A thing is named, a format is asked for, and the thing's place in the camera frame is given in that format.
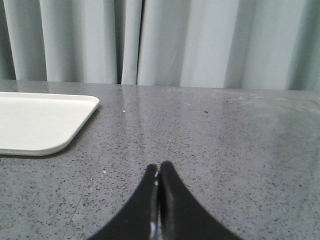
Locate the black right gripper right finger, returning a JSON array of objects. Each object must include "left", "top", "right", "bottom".
[{"left": 159, "top": 161, "right": 240, "bottom": 240}]

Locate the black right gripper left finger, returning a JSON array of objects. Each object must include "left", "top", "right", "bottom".
[{"left": 90, "top": 164, "right": 159, "bottom": 240}]

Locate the cream rectangular plastic tray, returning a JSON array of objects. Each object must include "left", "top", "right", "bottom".
[{"left": 0, "top": 92, "right": 100, "bottom": 156}]

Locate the pale grey-green curtain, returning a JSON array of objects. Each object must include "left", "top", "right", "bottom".
[{"left": 0, "top": 0, "right": 320, "bottom": 90}]

